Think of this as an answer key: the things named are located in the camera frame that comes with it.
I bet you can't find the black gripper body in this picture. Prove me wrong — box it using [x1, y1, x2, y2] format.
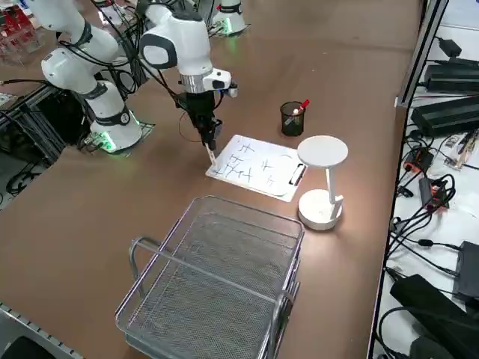
[183, 91, 218, 130]

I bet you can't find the blue marker pen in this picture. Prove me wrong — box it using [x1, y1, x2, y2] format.
[204, 144, 219, 174]

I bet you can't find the white A4 paper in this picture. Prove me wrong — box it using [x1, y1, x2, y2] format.
[207, 135, 301, 197]

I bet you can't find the black pen holder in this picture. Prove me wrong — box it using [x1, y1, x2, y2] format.
[279, 101, 307, 138]

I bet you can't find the black metal clipboard clip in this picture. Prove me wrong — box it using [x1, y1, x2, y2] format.
[288, 163, 308, 187]

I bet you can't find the white clipboard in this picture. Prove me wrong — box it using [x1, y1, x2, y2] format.
[204, 133, 308, 203]

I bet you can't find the white desk lamp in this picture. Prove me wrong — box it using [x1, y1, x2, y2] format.
[297, 135, 349, 231]

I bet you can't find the grey mesh tray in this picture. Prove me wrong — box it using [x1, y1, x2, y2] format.
[115, 196, 306, 359]
[125, 261, 302, 359]
[128, 236, 302, 359]

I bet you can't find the clear box with red parts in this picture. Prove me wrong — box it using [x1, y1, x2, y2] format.
[0, 6, 46, 67]

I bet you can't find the black and red adapter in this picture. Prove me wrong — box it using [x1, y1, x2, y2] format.
[418, 177, 457, 215]

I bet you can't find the black ribbed power supply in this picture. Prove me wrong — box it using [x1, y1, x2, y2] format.
[425, 58, 479, 93]

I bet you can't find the packet of wooden sticks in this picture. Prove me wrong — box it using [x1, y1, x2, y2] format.
[444, 129, 479, 172]

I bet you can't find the small black power adapter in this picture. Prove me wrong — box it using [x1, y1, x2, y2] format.
[436, 37, 464, 58]

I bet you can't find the black fabric pouch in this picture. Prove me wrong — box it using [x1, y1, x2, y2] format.
[390, 274, 479, 359]

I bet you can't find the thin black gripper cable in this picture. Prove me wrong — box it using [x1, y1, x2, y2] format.
[177, 110, 205, 144]

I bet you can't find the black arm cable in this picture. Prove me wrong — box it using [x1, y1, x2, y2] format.
[138, 52, 188, 109]
[140, 55, 184, 105]

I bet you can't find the black metal frame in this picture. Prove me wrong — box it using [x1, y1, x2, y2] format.
[0, 84, 91, 166]

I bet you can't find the coiled black cable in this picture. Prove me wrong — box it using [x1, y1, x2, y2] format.
[6, 168, 41, 196]

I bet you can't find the black cable with inline box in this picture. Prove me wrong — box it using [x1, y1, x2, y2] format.
[386, 233, 464, 278]

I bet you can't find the aluminium table edge rail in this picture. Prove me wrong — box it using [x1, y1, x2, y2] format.
[0, 301, 85, 359]

